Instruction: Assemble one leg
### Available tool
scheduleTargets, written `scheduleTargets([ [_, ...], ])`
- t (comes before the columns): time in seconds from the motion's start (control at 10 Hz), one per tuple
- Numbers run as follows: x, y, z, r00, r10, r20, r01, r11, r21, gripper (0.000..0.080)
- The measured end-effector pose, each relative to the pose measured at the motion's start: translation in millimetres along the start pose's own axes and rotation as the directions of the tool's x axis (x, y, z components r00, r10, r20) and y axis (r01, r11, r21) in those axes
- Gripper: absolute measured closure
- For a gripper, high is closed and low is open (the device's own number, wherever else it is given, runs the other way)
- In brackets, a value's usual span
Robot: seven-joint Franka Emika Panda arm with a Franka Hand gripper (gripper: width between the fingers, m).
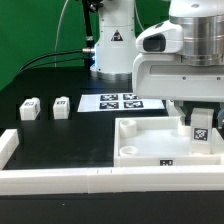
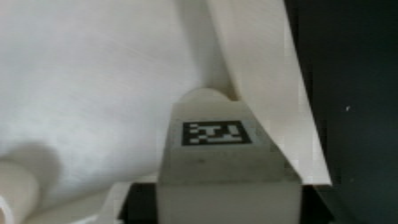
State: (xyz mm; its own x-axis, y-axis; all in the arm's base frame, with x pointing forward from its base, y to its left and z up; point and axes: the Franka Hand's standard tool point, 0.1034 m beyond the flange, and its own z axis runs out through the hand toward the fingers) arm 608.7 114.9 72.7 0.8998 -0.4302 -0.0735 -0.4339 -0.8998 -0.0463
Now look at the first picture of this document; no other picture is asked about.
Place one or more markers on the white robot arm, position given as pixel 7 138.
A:
pixel 115 51

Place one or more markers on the black pole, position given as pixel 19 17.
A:
pixel 89 36

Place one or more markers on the white square tabletop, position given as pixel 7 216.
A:
pixel 160 141

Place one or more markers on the paper sheet with markers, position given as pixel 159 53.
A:
pixel 116 102

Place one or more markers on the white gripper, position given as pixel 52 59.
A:
pixel 182 61

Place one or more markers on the white U-shaped fence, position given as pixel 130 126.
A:
pixel 102 179

